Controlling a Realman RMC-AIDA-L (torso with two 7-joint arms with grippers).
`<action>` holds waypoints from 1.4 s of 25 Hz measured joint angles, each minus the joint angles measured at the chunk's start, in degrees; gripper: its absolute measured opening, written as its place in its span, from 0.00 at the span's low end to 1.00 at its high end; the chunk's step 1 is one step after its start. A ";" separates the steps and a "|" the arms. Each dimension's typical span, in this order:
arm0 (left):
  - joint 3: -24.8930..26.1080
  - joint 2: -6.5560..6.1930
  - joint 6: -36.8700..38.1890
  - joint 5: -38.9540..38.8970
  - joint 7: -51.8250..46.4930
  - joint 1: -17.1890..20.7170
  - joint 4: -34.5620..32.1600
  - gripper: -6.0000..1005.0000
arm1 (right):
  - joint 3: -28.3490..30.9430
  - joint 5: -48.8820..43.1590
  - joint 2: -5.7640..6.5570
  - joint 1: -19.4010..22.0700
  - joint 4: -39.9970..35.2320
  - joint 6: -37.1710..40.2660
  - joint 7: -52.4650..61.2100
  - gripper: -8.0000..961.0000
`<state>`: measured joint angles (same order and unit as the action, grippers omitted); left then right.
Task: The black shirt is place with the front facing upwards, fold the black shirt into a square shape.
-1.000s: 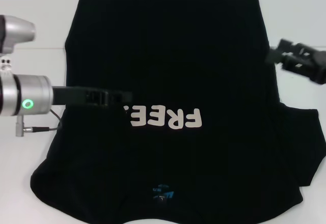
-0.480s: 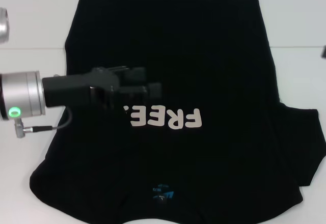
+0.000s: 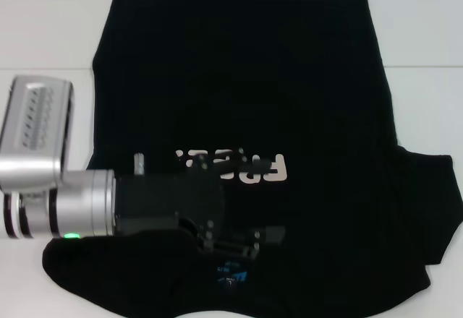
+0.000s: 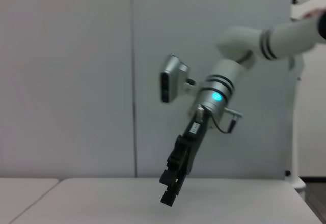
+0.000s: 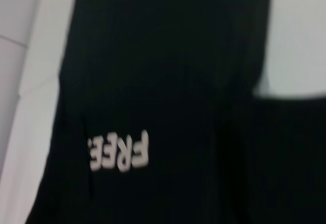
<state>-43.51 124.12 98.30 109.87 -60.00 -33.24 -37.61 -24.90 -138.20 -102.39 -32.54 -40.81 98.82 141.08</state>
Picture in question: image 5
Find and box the black shirt with FREE print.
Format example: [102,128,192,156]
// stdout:
[25,0,326,224]

